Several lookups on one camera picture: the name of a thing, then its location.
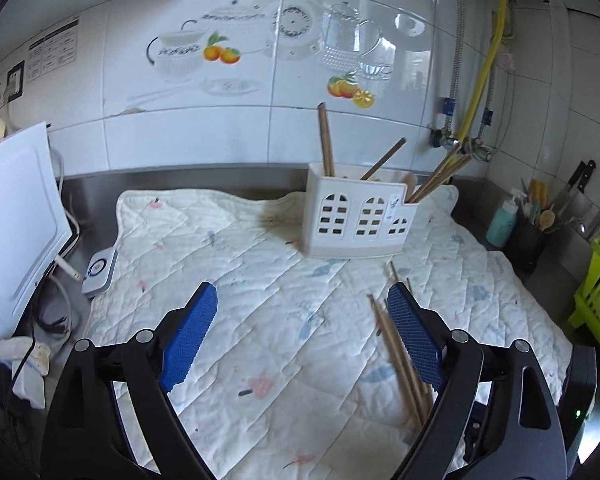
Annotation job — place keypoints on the white chopstick holder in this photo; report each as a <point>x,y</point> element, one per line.
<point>350,247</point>

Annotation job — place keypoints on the bunch of wooden chopsticks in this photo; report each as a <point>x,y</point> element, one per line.
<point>325,135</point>

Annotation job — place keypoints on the printed wall label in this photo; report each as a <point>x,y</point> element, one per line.
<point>53,50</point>

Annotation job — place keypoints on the wooden spoon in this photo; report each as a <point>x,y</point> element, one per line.
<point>547,218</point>

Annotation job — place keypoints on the white countertop appliance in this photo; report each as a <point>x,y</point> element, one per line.
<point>15,235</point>

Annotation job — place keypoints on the grey white kitchen timer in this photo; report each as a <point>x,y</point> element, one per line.
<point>100,270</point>

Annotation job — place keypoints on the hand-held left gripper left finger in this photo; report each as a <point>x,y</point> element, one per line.
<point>190,340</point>

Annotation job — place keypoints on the assorted kitchen utensils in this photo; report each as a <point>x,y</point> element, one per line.
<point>532,197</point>

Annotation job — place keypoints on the black utensil cup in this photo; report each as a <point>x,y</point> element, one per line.
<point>527,245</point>

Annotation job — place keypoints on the white charger adapter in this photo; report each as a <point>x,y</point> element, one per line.
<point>30,380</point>

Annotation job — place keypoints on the teal bottle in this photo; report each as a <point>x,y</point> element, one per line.
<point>501,225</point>

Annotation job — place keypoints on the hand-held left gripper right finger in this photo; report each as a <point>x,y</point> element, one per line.
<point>415,340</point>

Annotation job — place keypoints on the metal pipe valves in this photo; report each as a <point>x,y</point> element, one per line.
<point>455,142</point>

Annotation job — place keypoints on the tableware wall decal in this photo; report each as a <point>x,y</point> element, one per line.
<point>290,45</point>

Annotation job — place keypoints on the white quilted mat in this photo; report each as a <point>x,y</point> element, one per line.
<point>280,360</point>

